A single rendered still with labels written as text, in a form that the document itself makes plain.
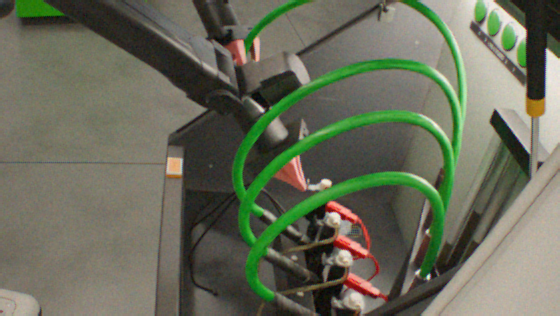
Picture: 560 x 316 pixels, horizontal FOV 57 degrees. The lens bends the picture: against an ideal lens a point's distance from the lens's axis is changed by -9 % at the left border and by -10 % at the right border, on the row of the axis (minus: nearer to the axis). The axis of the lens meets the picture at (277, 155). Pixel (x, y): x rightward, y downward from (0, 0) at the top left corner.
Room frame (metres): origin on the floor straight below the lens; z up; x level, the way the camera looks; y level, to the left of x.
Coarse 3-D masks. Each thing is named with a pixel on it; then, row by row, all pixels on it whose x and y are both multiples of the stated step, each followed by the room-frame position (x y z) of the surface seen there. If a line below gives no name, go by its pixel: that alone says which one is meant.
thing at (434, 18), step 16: (304, 0) 0.82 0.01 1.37; (400, 0) 0.80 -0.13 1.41; (416, 0) 0.80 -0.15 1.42; (272, 16) 0.83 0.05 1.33; (432, 16) 0.79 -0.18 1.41; (256, 32) 0.83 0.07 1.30; (448, 32) 0.78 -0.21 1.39; (464, 80) 0.77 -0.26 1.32; (464, 96) 0.77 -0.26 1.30; (464, 112) 0.77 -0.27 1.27
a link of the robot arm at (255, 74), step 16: (256, 64) 0.72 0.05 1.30; (272, 64) 0.71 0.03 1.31; (288, 64) 0.71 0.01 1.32; (240, 80) 0.71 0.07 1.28; (256, 80) 0.70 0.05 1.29; (272, 80) 0.70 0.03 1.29; (288, 80) 0.70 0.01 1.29; (304, 80) 0.72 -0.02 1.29; (208, 96) 0.65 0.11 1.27; (224, 96) 0.66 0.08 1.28; (240, 96) 0.69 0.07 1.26; (272, 96) 0.70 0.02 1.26; (224, 112) 0.67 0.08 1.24
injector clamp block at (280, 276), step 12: (276, 240) 0.75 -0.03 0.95; (288, 240) 0.73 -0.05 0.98; (300, 252) 0.70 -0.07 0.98; (336, 252) 0.72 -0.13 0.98; (300, 264) 0.67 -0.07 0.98; (312, 264) 0.72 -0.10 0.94; (276, 276) 0.70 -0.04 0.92; (288, 276) 0.64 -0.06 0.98; (324, 276) 0.66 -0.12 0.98; (276, 288) 0.68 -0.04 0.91; (288, 288) 0.62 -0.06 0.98; (300, 300) 0.59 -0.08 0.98; (312, 300) 0.60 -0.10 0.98; (276, 312) 0.64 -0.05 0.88; (336, 312) 0.58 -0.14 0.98
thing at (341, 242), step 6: (336, 240) 0.64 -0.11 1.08; (342, 240) 0.64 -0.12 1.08; (348, 240) 0.64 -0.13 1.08; (336, 246) 0.64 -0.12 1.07; (342, 246) 0.63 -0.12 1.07; (348, 246) 0.63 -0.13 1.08; (354, 246) 0.63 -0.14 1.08; (360, 246) 0.64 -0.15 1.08; (354, 252) 0.63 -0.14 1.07; (360, 252) 0.62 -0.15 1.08; (366, 252) 0.63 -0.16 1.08
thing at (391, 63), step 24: (336, 72) 0.64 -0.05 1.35; (360, 72) 0.64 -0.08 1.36; (432, 72) 0.66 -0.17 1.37; (288, 96) 0.63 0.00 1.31; (456, 96) 0.68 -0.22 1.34; (264, 120) 0.62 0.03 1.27; (456, 120) 0.68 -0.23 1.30; (240, 144) 0.62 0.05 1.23; (456, 144) 0.68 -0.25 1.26; (240, 168) 0.62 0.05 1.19; (240, 192) 0.62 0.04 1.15; (264, 216) 0.62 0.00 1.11; (432, 216) 0.68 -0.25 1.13
